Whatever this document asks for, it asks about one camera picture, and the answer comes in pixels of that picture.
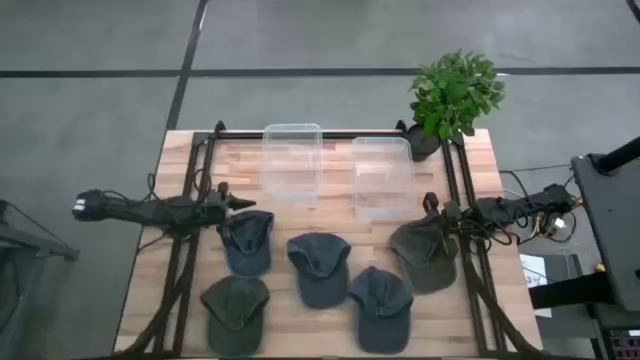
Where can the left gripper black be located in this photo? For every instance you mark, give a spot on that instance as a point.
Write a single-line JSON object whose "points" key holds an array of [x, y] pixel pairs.
{"points": [[220, 207]]}

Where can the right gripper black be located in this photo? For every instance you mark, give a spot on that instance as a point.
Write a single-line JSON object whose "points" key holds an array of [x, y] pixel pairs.
{"points": [[450, 212]]}

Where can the olive grey cap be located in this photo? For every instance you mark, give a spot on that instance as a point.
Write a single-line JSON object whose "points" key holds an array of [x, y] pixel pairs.
{"points": [[422, 260]]}

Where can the dark green cap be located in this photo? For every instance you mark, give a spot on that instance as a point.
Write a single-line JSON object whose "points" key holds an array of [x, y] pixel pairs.
{"points": [[235, 315]]}

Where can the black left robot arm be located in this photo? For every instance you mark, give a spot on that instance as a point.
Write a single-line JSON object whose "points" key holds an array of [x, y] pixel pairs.
{"points": [[150, 212]]}

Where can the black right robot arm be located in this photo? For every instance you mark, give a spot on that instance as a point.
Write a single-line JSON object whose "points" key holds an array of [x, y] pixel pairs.
{"points": [[500, 210]]}

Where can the clear plastic container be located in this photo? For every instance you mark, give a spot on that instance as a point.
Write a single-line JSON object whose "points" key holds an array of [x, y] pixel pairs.
{"points": [[382, 175], [292, 165]]}

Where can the white paper sheet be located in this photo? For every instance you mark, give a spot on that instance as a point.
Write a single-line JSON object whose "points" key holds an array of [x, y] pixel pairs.
{"points": [[530, 265]]}

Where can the black plant pot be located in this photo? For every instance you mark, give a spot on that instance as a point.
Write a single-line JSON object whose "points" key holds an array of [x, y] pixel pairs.
{"points": [[421, 145]]}

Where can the yellow white power adapter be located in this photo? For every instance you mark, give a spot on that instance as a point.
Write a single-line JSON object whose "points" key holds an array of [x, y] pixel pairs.
{"points": [[552, 225]]}

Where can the black cart base bar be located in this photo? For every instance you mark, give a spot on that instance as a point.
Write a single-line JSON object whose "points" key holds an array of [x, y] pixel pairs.
{"points": [[570, 292]]}

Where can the green leafy plant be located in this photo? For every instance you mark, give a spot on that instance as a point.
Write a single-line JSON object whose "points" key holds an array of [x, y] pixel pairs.
{"points": [[455, 92]]}

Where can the black equipment cart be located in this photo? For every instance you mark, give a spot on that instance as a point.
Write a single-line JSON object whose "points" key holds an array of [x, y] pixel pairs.
{"points": [[610, 225]]}

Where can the grey metal stand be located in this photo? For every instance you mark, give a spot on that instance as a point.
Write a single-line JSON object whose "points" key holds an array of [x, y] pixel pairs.
{"points": [[45, 247]]}

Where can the black cart pole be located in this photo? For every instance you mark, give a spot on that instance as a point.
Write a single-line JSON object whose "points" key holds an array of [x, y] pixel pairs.
{"points": [[620, 156]]}

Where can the black aluminium frame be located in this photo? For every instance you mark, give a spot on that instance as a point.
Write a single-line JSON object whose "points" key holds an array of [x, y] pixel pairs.
{"points": [[360, 134]]}

